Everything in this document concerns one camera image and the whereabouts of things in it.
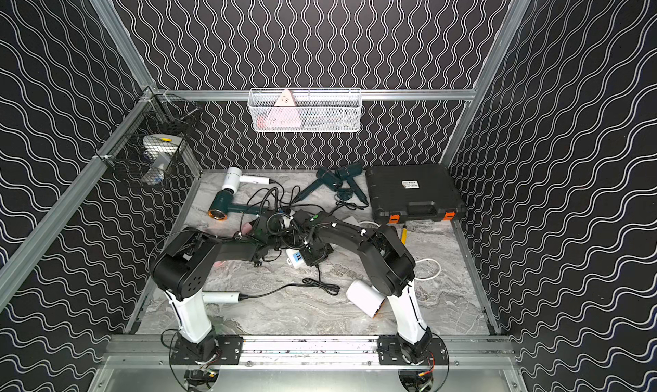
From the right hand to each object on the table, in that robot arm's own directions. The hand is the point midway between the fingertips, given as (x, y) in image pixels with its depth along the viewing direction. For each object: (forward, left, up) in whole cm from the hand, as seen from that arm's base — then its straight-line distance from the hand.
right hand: (313, 260), depth 92 cm
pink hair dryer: (+12, +27, +2) cm, 30 cm away
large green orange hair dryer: (+23, +39, +3) cm, 45 cm away
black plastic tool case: (+29, -36, +5) cm, 46 cm away
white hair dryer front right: (-14, -17, +2) cm, 22 cm away
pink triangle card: (+38, +11, +35) cm, 53 cm away
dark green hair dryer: (+36, -4, +5) cm, 37 cm away
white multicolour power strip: (0, +6, +2) cm, 7 cm away
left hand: (+8, +3, +3) cm, 9 cm away
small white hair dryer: (+37, +37, +5) cm, 53 cm away
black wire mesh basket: (+21, +49, +35) cm, 64 cm away
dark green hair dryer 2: (+40, -13, +5) cm, 42 cm away
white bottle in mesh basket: (+16, +50, +28) cm, 59 cm away
